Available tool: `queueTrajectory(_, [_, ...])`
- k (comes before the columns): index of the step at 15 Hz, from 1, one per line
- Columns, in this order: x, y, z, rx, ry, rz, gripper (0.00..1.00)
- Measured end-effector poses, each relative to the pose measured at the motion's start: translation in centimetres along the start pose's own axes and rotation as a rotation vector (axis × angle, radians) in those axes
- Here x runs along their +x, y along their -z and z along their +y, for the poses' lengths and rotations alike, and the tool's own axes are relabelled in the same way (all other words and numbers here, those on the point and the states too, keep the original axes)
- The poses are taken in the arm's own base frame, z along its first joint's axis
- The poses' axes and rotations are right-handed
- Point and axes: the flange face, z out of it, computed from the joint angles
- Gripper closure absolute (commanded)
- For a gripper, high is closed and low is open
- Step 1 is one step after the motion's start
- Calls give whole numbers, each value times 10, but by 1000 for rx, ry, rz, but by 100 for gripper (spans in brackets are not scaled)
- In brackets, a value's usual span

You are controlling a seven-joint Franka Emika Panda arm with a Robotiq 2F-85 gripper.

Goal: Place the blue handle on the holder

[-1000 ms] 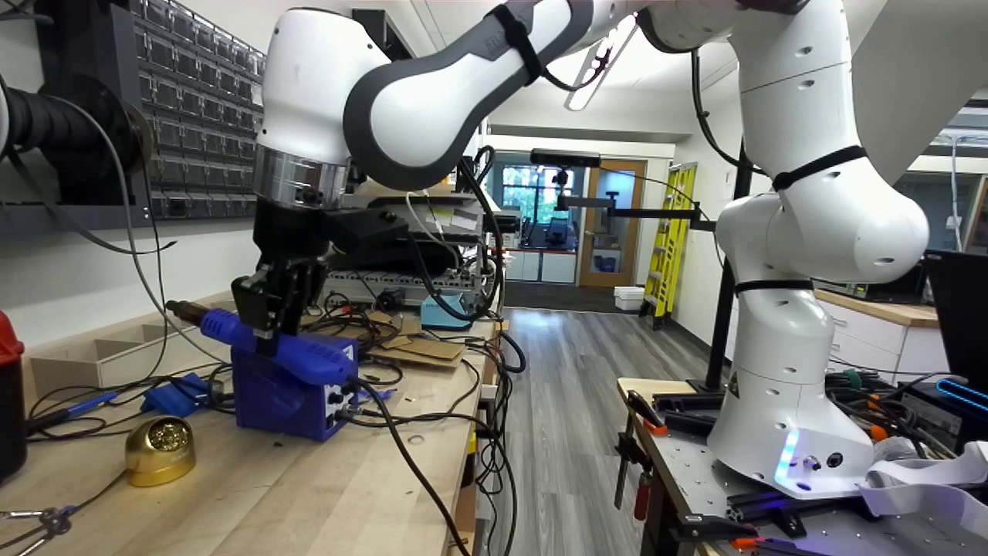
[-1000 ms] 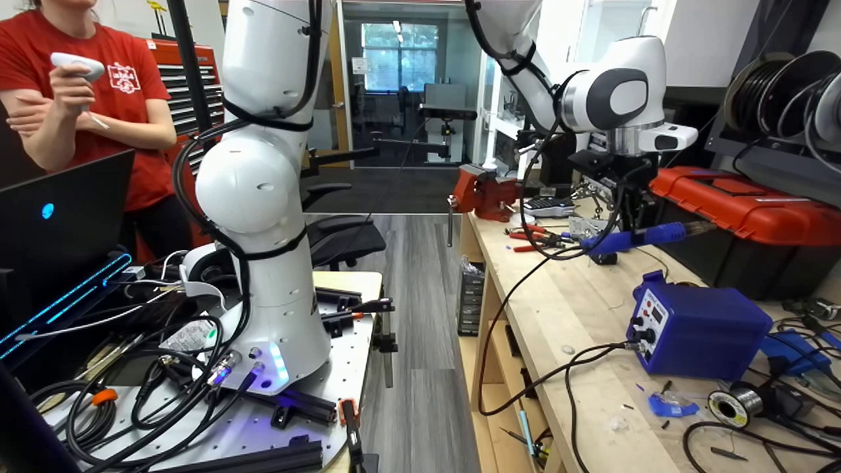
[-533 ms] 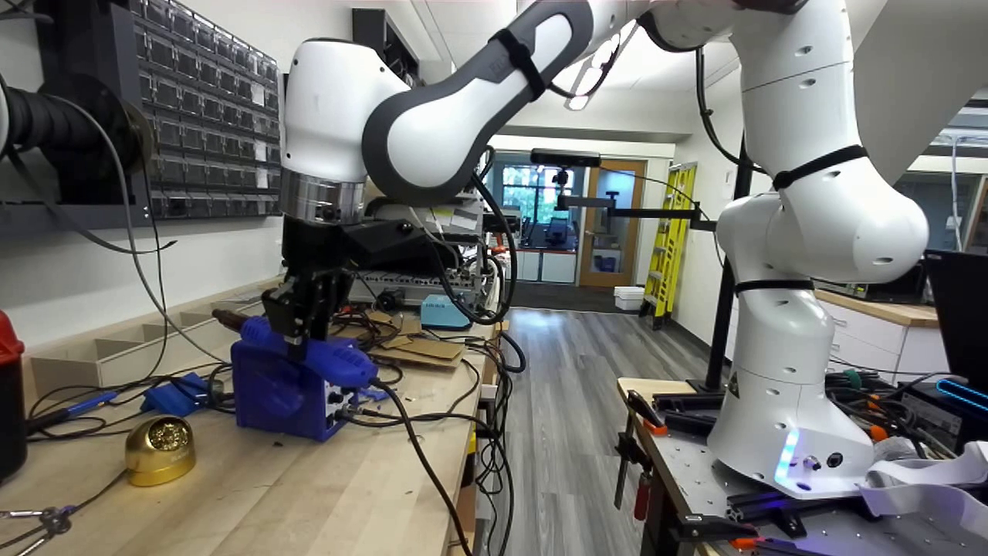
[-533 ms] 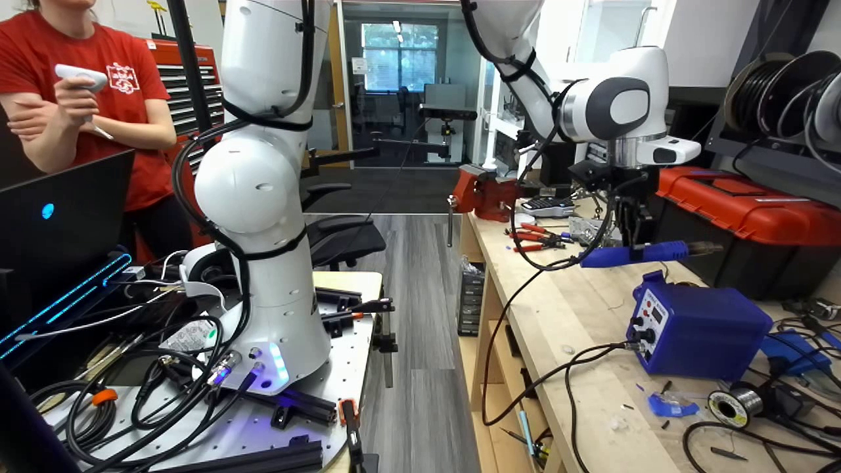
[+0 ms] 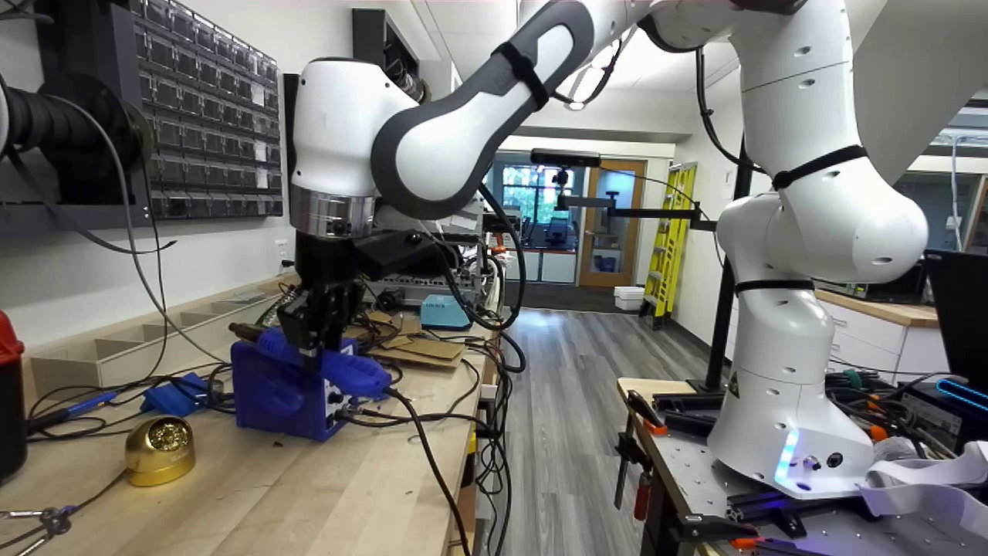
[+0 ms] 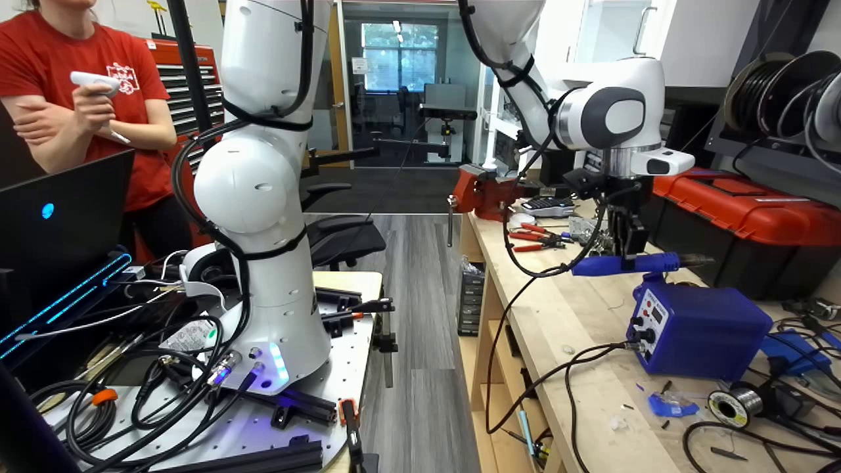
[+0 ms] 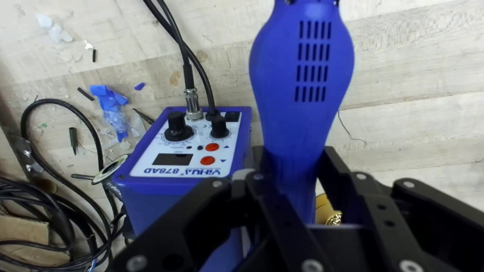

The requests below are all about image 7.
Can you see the blue soldering station box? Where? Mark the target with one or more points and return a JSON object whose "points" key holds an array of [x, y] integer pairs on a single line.
{"points": [[152, 197]]}

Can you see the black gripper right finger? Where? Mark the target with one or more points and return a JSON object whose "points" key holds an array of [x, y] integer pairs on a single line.
{"points": [[418, 221]]}

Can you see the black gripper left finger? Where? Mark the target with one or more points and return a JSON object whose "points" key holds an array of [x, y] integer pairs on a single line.
{"points": [[243, 216]]}

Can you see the blue tape piece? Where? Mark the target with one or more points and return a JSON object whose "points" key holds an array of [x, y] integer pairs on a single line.
{"points": [[111, 100]]}

